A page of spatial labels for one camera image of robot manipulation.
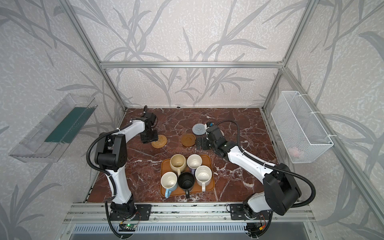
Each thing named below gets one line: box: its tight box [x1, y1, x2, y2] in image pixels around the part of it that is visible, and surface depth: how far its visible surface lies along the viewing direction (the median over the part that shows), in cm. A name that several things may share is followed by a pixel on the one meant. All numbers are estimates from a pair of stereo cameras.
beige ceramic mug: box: [170, 153, 187, 176], surface depth 84 cm
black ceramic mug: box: [178, 172, 196, 199], surface depth 79 cm
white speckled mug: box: [195, 165, 213, 192], surface depth 80 cm
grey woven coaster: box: [192, 123, 207, 136], surface depth 110 cm
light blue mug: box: [160, 171, 178, 199], surface depth 78 cm
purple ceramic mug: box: [186, 153, 203, 175], surface depth 86 cm
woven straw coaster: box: [151, 134, 167, 149], surface depth 101 cm
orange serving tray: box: [160, 154, 215, 199], surface depth 82 cm
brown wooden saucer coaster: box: [180, 133, 197, 147], surface depth 103 cm
